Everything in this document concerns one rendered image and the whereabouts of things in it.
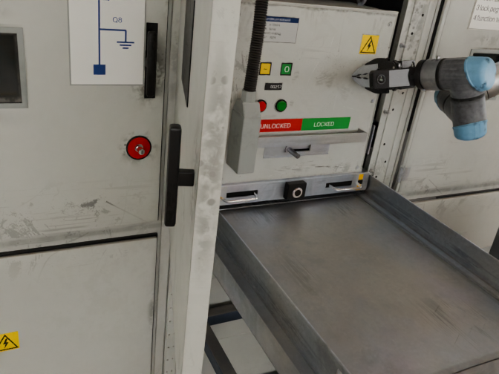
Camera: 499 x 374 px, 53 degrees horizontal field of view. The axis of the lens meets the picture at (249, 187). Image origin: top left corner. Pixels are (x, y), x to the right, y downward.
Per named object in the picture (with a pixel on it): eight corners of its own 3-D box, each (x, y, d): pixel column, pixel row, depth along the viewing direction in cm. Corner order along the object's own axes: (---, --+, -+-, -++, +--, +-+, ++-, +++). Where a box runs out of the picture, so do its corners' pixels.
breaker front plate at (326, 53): (361, 176, 153) (399, 15, 133) (214, 191, 132) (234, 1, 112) (359, 175, 154) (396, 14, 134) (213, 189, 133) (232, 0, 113)
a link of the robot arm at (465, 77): (483, 99, 110) (480, 61, 107) (436, 99, 118) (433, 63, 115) (499, 87, 114) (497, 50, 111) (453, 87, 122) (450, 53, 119)
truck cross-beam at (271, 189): (365, 190, 156) (370, 172, 154) (203, 208, 133) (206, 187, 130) (356, 182, 160) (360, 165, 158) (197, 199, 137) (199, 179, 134)
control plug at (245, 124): (255, 173, 123) (263, 105, 115) (237, 174, 121) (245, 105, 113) (241, 161, 129) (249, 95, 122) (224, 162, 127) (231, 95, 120)
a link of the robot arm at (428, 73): (434, 91, 117) (435, 56, 115) (416, 91, 120) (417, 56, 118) (450, 89, 122) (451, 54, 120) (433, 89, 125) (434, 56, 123)
